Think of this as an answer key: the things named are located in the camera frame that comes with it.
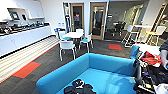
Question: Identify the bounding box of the white cloth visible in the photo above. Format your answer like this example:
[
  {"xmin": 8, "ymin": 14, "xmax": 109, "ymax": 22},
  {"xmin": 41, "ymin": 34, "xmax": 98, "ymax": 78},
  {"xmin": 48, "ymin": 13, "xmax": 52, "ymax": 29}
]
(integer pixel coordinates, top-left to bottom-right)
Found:
[{"xmin": 136, "ymin": 42, "xmax": 161, "ymax": 56}]

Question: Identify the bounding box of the black office chair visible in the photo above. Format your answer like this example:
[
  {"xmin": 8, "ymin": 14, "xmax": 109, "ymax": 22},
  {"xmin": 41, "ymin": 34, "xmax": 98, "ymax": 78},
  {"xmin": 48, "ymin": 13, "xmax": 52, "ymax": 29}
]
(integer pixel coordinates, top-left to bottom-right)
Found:
[{"xmin": 112, "ymin": 21, "xmax": 126, "ymax": 38}]

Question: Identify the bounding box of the white high table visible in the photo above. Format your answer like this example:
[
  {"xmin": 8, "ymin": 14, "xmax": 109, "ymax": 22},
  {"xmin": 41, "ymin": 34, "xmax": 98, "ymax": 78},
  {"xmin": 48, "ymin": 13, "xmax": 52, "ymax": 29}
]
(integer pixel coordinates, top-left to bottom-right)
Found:
[{"xmin": 132, "ymin": 23, "xmax": 153, "ymax": 45}]

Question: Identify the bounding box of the white bar stool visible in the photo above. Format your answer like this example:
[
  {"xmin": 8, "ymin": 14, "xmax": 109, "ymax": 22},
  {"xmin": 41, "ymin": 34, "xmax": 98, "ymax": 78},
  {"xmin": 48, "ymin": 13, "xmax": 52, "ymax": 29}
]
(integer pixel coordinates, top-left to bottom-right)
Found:
[{"xmin": 121, "ymin": 24, "xmax": 140, "ymax": 48}]

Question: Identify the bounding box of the red cloth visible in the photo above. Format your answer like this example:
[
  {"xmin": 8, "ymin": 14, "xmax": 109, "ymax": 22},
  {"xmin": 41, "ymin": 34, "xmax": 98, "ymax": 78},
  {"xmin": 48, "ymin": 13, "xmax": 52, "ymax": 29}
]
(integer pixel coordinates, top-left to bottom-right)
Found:
[{"xmin": 139, "ymin": 50, "xmax": 163, "ymax": 67}]

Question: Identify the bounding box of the dark built-in appliance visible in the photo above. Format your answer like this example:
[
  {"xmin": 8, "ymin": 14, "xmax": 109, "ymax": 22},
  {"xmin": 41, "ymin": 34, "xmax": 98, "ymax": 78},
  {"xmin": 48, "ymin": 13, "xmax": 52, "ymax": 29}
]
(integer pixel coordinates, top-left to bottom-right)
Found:
[{"xmin": 10, "ymin": 11, "xmax": 21, "ymax": 21}]

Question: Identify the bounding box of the white square table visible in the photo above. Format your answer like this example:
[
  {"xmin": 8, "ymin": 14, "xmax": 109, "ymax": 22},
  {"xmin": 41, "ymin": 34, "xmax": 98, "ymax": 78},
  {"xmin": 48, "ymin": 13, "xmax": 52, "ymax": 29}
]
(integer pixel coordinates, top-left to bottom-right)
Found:
[{"xmin": 61, "ymin": 31, "xmax": 85, "ymax": 40}]

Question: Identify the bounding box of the white kitchen counter unit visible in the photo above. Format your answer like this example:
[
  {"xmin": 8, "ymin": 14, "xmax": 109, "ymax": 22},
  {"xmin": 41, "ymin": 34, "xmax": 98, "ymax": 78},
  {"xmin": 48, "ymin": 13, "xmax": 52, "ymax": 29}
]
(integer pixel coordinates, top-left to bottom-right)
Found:
[{"xmin": 0, "ymin": 24, "xmax": 53, "ymax": 58}]

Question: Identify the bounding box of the wooden framed glass door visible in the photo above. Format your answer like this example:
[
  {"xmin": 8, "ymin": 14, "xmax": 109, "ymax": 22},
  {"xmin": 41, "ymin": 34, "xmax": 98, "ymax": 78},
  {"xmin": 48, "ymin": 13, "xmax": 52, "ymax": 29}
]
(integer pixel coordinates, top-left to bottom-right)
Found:
[{"xmin": 88, "ymin": 0, "xmax": 109, "ymax": 41}]

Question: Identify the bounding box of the wooden door red sign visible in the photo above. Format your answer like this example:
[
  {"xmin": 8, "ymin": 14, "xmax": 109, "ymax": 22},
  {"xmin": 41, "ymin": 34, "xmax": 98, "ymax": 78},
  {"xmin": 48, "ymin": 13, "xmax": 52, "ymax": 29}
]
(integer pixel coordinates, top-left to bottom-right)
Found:
[{"xmin": 69, "ymin": 2, "xmax": 86, "ymax": 34}]

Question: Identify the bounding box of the blue sofa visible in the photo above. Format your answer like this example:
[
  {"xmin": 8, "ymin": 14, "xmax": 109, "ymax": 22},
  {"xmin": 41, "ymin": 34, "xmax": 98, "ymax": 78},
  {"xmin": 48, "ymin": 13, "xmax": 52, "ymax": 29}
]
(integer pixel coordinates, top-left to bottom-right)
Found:
[{"xmin": 35, "ymin": 44, "xmax": 142, "ymax": 94}]

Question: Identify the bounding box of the yellow seat bar stool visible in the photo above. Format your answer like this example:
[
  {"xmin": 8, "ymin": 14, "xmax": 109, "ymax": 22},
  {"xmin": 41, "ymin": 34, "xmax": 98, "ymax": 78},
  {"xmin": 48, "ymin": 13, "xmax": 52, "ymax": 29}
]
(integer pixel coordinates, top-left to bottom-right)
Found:
[{"xmin": 145, "ymin": 25, "xmax": 167, "ymax": 47}]

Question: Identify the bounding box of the person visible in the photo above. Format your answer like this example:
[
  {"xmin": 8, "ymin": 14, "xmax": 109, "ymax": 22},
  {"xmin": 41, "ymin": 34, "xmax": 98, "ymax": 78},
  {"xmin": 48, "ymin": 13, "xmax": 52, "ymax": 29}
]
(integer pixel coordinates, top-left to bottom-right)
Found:
[{"xmin": 158, "ymin": 37, "xmax": 168, "ymax": 70}]

